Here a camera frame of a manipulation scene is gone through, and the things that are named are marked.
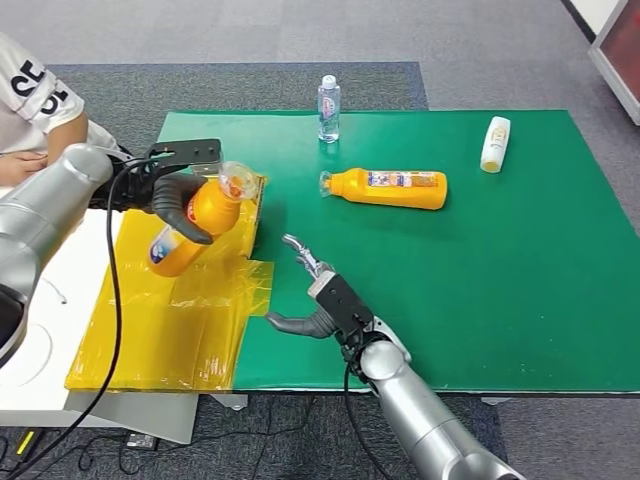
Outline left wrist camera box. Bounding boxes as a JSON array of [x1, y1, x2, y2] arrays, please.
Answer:
[[145, 138, 223, 179]]

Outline grey table bracket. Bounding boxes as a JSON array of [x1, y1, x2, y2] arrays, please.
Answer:
[[211, 394, 248, 411]]

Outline black yellow power strip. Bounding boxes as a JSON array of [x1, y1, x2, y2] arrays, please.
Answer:
[[14, 429, 36, 458]]

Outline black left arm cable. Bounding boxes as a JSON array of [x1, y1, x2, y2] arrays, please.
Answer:
[[0, 158, 166, 480]]

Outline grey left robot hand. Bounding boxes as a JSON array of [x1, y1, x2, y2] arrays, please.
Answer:
[[149, 173, 223, 246]]

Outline white framed red cabinet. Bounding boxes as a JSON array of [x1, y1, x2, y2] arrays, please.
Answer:
[[588, 0, 640, 127]]

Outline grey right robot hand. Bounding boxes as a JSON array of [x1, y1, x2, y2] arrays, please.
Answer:
[[266, 233, 335, 341]]

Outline person's right hand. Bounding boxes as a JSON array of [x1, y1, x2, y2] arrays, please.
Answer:
[[0, 150, 48, 188]]

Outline black floor cables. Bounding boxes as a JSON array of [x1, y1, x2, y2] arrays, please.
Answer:
[[50, 396, 321, 478]]

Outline green table mat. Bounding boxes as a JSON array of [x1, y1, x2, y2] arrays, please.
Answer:
[[155, 109, 640, 395]]

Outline small white bottle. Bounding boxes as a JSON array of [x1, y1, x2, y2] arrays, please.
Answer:
[[479, 115, 512, 174]]

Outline yellow taped cardboard sheet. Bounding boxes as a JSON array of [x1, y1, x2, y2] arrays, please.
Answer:
[[65, 173, 276, 393]]

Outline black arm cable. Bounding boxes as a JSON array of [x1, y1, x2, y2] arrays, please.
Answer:
[[343, 360, 386, 480], [0, 158, 166, 480]]

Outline grey power adapter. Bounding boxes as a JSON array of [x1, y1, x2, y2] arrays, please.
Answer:
[[125, 432, 157, 452]]

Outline person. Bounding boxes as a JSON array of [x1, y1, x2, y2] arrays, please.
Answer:
[[0, 33, 131, 189]]

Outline grey desk side panel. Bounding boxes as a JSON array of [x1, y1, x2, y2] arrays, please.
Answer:
[[65, 390, 200, 445]]

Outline orange detergent bottle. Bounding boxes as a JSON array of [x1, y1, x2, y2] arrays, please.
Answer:
[[147, 160, 258, 278], [318, 167, 448, 212]]

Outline clear water bottle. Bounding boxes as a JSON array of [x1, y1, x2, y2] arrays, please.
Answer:
[[317, 74, 341, 144]]

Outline white cable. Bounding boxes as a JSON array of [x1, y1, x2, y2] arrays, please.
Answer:
[[42, 278, 67, 306], [0, 323, 54, 389]]

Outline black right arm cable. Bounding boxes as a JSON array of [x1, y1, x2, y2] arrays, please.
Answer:
[[343, 360, 386, 480]]

